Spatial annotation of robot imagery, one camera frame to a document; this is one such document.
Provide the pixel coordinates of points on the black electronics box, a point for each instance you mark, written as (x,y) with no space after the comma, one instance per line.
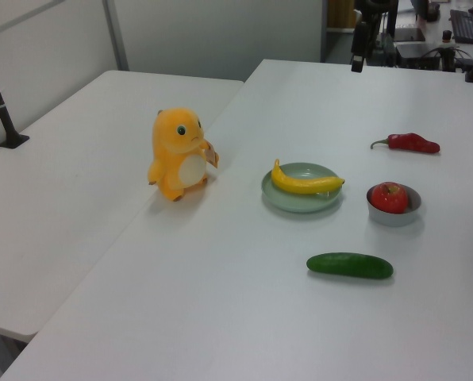
(419,53)

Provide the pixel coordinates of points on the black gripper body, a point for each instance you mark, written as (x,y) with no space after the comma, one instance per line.
(359,37)

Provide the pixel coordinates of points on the pale green plate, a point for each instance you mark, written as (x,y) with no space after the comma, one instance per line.
(296,198)

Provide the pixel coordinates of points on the black keyboard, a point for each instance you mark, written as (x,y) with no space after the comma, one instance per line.
(464,25)

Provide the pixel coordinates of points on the red chili pepper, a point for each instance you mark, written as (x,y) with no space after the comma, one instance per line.
(413,143)

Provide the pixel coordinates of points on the yellow banana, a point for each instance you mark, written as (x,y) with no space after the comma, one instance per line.
(300,183)

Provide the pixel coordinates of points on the cardboard tag on plush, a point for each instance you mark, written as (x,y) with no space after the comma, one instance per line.
(211,155)

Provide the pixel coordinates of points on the small grey bowl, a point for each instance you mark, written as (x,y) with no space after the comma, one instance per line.
(391,219)

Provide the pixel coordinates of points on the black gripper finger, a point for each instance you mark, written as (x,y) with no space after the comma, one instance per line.
(361,63)
(354,64)

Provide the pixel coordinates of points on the red apple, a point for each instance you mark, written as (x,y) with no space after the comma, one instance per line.
(388,197)

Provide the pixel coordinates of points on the green cucumber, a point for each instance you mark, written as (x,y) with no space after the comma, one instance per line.
(349,265)

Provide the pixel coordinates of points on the black camera pole with base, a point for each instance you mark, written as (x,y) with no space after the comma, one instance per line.
(0,111)

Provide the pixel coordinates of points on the orange plush toy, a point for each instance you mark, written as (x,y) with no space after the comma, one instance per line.
(177,158)

